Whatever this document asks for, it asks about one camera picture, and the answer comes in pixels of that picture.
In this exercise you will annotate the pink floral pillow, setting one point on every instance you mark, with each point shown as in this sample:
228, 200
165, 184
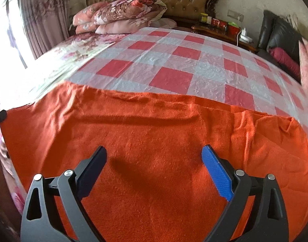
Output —
85, 13
85, 28
118, 27

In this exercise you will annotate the white charger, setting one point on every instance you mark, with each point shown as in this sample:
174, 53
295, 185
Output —
243, 32

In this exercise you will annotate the wall socket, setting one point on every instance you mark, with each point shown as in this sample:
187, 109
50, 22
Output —
235, 15

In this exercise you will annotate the pale pink pillow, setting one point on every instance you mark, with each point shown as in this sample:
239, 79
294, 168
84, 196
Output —
165, 23

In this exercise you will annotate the yellow green jar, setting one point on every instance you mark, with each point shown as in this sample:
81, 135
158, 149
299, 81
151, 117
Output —
205, 18

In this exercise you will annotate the black leather chair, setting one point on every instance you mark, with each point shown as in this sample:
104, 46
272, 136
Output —
277, 32

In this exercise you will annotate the red tin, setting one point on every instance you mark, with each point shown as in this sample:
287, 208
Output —
219, 23

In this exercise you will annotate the maroon bolster cushion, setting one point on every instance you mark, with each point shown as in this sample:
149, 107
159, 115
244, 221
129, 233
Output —
285, 61

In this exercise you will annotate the pink white checkered sheet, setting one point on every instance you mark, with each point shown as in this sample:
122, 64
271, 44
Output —
169, 55

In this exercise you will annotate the orange pants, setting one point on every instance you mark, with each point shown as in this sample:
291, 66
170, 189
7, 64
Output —
156, 143

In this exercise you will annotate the white round device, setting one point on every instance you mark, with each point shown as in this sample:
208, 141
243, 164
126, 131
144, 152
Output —
246, 38

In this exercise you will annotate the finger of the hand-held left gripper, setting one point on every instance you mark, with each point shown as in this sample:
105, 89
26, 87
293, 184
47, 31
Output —
1, 117

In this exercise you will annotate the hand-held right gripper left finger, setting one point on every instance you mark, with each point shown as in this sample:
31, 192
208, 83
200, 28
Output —
92, 174

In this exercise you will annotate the pink patterned curtain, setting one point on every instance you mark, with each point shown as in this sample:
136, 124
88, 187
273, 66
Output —
43, 17

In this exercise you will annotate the window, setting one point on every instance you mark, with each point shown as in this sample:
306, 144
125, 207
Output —
7, 35

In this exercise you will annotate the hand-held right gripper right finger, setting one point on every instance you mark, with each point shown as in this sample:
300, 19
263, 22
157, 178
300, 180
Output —
217, 171

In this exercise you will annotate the carved wooden nightstand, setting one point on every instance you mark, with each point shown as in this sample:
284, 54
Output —
219, 36

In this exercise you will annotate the green and red box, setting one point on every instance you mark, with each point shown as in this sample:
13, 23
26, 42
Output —
233, 29

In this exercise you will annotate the folded floral quilt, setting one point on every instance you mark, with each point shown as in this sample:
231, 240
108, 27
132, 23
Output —
128, 7

